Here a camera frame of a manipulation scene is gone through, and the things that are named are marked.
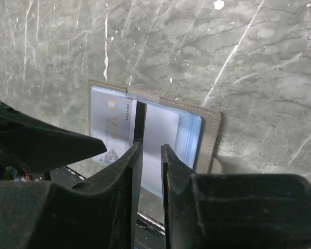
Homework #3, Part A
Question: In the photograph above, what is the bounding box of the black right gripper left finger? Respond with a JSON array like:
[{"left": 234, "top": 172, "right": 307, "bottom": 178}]
[{"left": 0, "top": 143, "right": 143, "bottom": 248}]

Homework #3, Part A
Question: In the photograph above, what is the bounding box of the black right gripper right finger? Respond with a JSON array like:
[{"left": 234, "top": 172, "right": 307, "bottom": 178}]
[{"left": 161, "top": 144, "right": 311, "bottom": 248}]

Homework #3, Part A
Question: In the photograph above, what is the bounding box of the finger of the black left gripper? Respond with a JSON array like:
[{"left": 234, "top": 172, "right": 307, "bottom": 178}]
[{"left": 0, "top": 101, "right": 107, "bottom": 179}]

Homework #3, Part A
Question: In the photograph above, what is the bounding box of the silver card black stripe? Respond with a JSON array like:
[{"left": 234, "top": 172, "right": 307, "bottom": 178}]
[{"left": 141, "top": 104, "right": 179, "bottom": 197}]

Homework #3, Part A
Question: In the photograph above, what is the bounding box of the white VIP card in holder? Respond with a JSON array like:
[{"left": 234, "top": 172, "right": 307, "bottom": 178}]
[{"left": 90, "top": 89, "right": 136, "bottom": 167}]

